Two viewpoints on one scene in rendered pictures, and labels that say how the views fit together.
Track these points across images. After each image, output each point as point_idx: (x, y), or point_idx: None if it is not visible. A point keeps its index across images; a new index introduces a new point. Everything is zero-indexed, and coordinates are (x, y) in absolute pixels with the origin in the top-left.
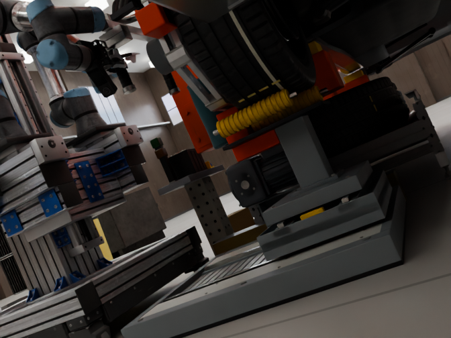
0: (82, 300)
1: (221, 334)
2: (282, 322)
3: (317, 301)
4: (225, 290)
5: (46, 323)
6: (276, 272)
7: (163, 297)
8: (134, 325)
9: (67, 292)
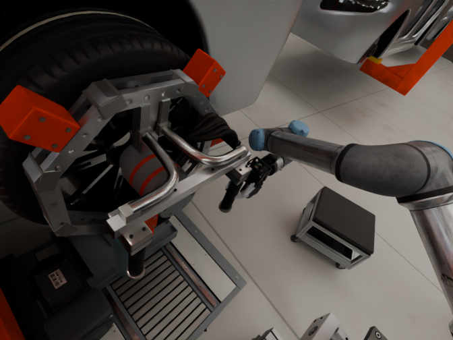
0: (267, 330)
1: (212, 234)
2: (199, 210)
3: (185, 208)
4: (201, 238)
5: None
6: (186, 218)
7: (213, 316)
8: (240, 274)
9: (279, 338)
